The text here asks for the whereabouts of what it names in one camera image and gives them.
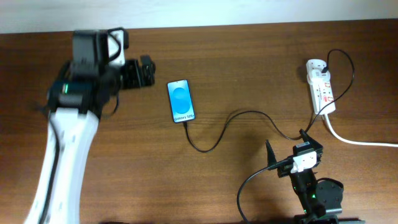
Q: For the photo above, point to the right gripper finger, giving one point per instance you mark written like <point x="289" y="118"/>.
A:
<point x="314" y="144"/>
<point x="271" y="160"/>

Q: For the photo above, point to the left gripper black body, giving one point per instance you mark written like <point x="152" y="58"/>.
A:
<point x="130" y="73"/>

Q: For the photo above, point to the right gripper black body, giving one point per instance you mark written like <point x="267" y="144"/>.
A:
<point x="285" y="170"/>

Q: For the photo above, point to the blue screen Samsung smartphone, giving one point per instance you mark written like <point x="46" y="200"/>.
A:
<point x="181" y="102"/>

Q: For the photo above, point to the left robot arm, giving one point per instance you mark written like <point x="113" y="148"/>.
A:
<point x="97" y="72"/>

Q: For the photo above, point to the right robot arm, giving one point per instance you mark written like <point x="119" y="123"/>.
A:
<point x="320" y="198"/>

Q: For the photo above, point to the white USB charger adapter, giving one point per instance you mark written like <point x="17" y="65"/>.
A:
<point x="315" y="71"/>

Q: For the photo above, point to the white power strip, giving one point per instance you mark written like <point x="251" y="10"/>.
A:
<point x="322" y="98"/>

